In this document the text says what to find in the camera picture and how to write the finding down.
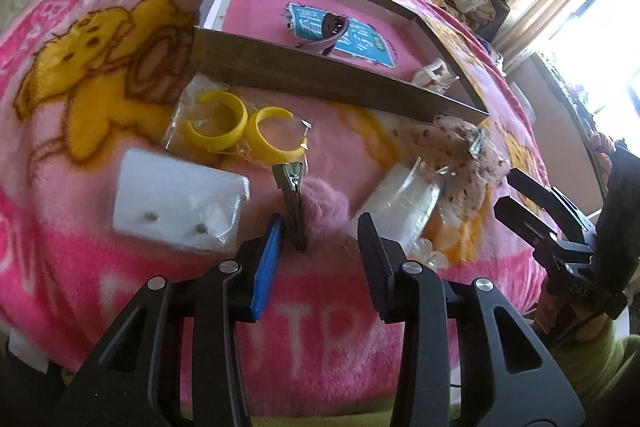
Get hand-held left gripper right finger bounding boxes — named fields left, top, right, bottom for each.
left=356, top=212, right=586, bottom=427

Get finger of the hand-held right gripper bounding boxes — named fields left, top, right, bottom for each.
left=507, top=168, right=596, bottom=248
left=494, top=196, right=593, bottom=268

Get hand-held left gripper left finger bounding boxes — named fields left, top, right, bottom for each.
left=55, top=213, right=286, bottom=427

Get pink pom-pom hair clip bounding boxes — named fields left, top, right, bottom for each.
left=272, top=161, right=353, bottom=253

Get bagged yellow hoop earrings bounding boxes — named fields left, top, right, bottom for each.
left=162, top=74, right=313, bottom=168

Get cardboard box with pink lining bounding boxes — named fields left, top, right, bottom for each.
left=192, top=0, right=491, bottom=125

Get person's right forearm green sleeve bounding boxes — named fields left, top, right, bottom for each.
left=530, top=307, right=640, bottom=414

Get clear plastic packet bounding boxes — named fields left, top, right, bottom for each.
left=357, top=157, right=446, bottom=253

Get floral fabric hair bow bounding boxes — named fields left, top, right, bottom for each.
left=395, top=116, right=511, bottom=220

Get white stud earring card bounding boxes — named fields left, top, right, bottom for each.
left=112, top=148, right=251, bottom=253

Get white hair clip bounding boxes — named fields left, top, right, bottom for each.
left=411, top=59, right=458, bottom=94

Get window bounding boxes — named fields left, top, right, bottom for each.
left=545, top=0, right=640, bottom=118

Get pink printed bear blanket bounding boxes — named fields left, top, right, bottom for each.
left=0, top=0, right=551, bottom=413

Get teal printed card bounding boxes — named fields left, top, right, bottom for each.
left=285, top=3, right=398, bottom=68

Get purple hair claw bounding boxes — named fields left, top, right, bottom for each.
left=300, top=12, right=353, bottom=56

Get clear bead bracelet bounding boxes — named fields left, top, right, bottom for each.
left=410, top=227, right=451, bottom=270

